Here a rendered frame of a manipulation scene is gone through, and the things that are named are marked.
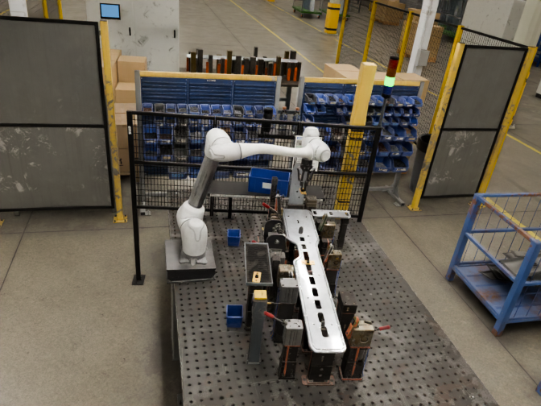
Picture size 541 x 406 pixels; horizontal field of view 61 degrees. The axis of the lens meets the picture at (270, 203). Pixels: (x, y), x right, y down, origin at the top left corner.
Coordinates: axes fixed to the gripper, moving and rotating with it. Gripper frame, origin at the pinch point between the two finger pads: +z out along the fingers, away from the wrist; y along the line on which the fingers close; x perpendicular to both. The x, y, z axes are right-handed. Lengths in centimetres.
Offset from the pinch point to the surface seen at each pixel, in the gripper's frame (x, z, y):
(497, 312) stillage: 0, 110, 179
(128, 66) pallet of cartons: 418, 34, -194
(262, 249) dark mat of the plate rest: -57, 13, -31
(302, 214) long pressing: 11.2, 29.2, 4.6
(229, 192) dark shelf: 35, 26, -48
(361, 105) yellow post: 58, -41, 47
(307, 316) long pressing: -94, 29, -8
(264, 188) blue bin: 35.6, 21.7, -22.2
